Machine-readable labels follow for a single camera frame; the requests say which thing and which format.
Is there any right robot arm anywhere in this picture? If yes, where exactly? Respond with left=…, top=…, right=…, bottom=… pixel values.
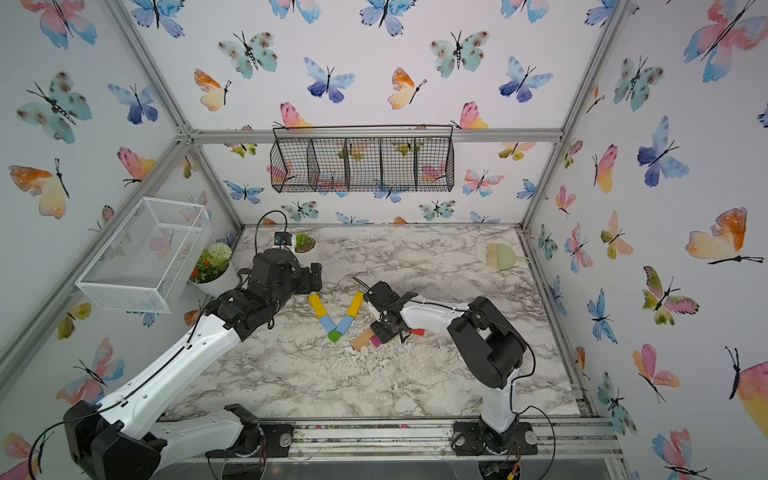
left=363, top=282, right=529, bottom=438

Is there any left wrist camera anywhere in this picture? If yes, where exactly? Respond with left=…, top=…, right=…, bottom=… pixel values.
left=273, top=231, right=293, bottom=248

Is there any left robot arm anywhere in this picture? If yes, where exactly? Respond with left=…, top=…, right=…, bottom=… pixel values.
left=63, top=248, right=322, bottom=479

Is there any small potted succulent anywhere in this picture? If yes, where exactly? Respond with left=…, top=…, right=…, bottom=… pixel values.
left=294, top=233, right=317, bottom=255

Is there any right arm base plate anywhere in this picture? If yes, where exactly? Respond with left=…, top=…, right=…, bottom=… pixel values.
left=450, top=420, right=538, bottom=457

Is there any yellow block long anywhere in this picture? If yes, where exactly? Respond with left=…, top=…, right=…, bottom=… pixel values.
left=308, top=294, right=328, bottom=319
left=347, top=292, right=364, bottom=318

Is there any blue block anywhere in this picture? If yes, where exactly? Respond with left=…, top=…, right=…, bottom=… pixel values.
left=336, top=314, right=355, bottom=335
left=319, top=315, right=336, bottom=334

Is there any natural wood block lower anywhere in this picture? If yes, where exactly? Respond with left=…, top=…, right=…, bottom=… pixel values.
left=350, top=328, right=374, bottom=351

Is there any white pot flowering plant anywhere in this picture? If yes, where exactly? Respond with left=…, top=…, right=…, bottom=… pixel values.
left=189, top=243, right=238, bottom=297

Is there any aluminium front rail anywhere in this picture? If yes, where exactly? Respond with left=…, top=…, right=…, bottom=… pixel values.
left=113, top=416, right=625, bottom=464

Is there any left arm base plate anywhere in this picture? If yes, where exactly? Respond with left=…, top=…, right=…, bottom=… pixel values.
left=227, top=422, right=295, bottom=460

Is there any white mesh wall basket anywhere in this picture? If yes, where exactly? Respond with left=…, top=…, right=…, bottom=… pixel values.
left=75, top=197, right=211, bottom=314

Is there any green hand brush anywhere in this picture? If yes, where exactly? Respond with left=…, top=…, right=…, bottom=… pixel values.
left=486, top=243, right=529, bottom=271

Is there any black wire wall basket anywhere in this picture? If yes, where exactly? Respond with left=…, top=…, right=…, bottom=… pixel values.
left=268, top=124, right=455, bottom=194

